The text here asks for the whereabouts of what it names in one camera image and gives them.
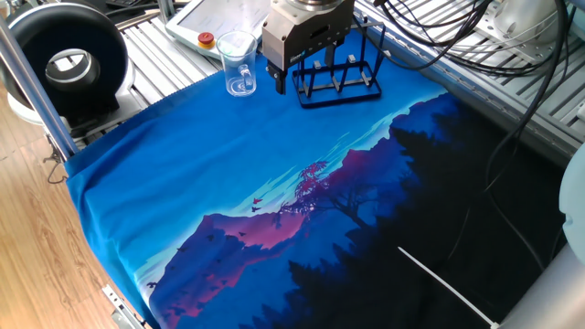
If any grey Schunk gripper body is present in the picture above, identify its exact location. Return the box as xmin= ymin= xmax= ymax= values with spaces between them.
xmin=261 ymin=3 xmax=356 ymax=72

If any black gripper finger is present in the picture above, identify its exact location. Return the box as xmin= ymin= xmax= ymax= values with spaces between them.
xmin=267 ymin=61 xmax=288 ymax=96
xmin=324 ymin=38 xmax=345 ymax=66

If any clear plastic cup with handle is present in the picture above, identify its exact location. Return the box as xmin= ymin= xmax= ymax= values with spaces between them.
xmin=216 ymin=30 xmax=260 ymax=98

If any white teach pendant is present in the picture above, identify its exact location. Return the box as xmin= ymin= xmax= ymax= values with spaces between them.
xmin=165 ymin=0 xmax=274 ymax=60

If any blue landscape print cloth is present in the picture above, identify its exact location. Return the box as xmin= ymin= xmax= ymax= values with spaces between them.
xmin=63 ymin=29 xmax=568 ymax=329

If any white rounded device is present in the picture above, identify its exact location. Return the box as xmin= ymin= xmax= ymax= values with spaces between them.
xmin=492 ymin=0 xmax=561 ymax=48

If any black wire cup rack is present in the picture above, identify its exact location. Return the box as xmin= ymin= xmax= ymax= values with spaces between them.
xmin=291 ymin=13 xmax=389 ymax=110

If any black cable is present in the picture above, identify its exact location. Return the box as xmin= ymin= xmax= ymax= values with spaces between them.
xmin=374 ymin=0 xmax=568 ymax=79
xmin=482 ymin=0 xmax=572 ymax=275

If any aluminium frame post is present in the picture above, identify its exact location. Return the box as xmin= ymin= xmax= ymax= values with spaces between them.
xmin=0 ymin=17 xmax=80 ymax=160

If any black round duct fan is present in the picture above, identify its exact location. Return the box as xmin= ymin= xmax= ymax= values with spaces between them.
xmin=0 ymin=2 xmax=136 ymax=138

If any white cable tie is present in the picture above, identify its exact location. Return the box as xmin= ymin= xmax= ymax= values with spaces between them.
xmin=396 ymin=245 xmax=502 ymax=329

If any metal corner bracket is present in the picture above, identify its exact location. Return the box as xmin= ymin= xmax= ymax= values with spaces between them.
xmin=101 ymin=284 xmax=148 ymax=329

